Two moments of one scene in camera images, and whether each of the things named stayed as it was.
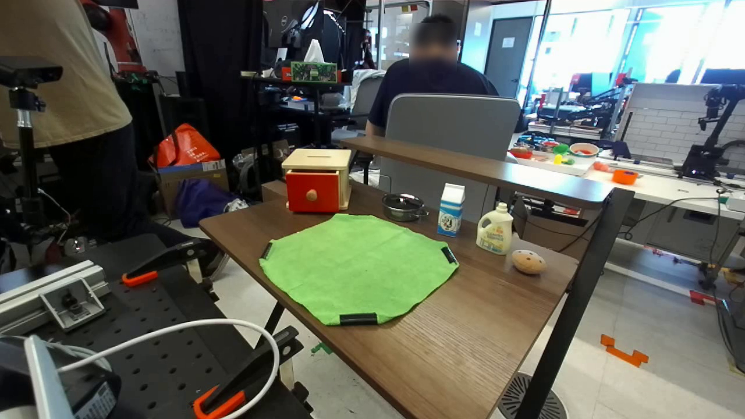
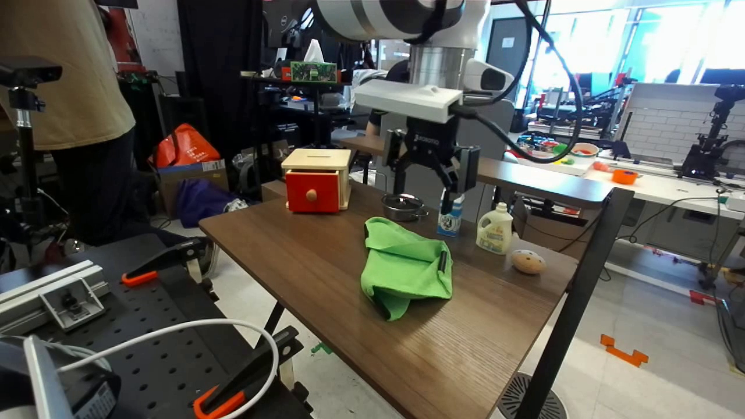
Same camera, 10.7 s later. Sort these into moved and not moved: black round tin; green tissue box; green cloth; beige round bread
Moved: green cloth
Not moved: black round tin; beige round bread; green tissue box
